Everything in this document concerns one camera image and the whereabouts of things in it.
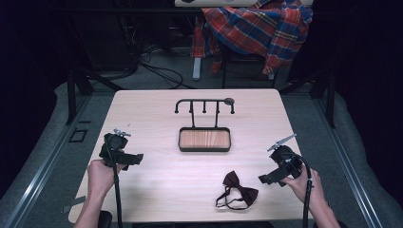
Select white table leg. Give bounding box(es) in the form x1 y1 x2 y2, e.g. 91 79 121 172
192 56 202 82

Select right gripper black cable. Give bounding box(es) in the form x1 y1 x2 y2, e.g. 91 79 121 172
282 152 314 228

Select black metal stand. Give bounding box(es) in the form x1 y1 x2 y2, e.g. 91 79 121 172
65 65 126 125
278 67 336 129

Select dark red bow tie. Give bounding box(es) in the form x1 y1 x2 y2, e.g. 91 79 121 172
215 170 259 211

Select black floor cables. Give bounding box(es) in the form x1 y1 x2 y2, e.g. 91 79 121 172
126 44 194 90

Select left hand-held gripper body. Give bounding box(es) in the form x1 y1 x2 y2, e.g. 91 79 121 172
98 132 144 172

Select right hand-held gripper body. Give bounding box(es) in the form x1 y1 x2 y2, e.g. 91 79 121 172
258 144 304 188

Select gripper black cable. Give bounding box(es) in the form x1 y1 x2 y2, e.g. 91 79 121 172
105 136 124 228
282 152 314 228

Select plaid shirt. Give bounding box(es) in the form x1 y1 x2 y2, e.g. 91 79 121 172
190 0 315 76

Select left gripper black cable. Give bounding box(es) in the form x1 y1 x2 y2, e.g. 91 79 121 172
105 136 124 228

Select person's right hand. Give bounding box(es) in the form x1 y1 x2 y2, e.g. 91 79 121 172
281 164 327 214

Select black hook rack wooden tray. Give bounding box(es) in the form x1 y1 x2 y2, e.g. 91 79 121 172
174 97 236 153

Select black chair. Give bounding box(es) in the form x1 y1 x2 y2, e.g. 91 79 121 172
221 47 279 89

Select person's left hand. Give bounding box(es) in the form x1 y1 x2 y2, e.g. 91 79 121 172
86 158 126 199

